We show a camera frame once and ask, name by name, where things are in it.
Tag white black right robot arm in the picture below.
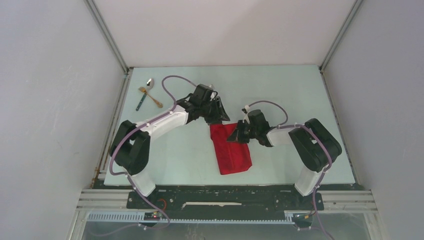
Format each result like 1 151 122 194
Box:
227 109 343 209

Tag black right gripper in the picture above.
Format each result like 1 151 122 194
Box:
227 119 259 144

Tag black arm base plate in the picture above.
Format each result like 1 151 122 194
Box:
126 185 324 220

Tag right aluminium frame post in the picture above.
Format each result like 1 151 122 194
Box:
319 0 364 73

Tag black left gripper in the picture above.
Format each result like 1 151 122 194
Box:
199 96 229 126

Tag left aluminium frame post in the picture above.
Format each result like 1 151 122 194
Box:
84 0 130 74

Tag red satin napkin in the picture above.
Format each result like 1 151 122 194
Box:
209 123 253 175

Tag gold fork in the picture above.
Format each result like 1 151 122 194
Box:
140 87 163 108

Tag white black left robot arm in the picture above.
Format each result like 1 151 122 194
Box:
109 84 230 208

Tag silver spoon teal handle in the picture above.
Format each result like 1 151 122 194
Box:
135 78 155 112

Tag white slotted cable duct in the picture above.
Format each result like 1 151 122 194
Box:
86 211 295 225

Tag aluminium frame post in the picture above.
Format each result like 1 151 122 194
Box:
319 0 364 73
84 0 130 74

